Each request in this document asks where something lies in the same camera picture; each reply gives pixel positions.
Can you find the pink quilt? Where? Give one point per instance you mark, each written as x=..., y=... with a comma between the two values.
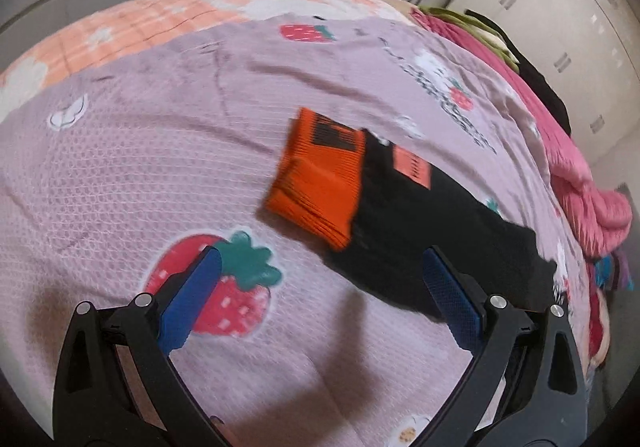
x=600, y=219

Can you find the black orange small sweater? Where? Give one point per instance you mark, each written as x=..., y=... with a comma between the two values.
x=379, y=207

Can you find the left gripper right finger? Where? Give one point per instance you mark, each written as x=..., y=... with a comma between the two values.
x=524, y=385

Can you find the black garment on bed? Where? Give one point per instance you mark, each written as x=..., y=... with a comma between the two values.
x=532, y=77

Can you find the white wardrobe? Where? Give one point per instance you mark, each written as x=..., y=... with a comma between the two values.
x=588, y=50

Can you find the lilac strawberry print blanket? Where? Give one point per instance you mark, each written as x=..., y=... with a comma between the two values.
x=115, y=178

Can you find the green cloth on bed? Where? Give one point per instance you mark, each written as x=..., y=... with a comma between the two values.
x=489, y=37

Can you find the orange checked bed sheet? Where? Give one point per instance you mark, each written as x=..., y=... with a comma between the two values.
x=136, y=25

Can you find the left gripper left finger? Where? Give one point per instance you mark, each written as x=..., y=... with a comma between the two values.
x=93, y=403

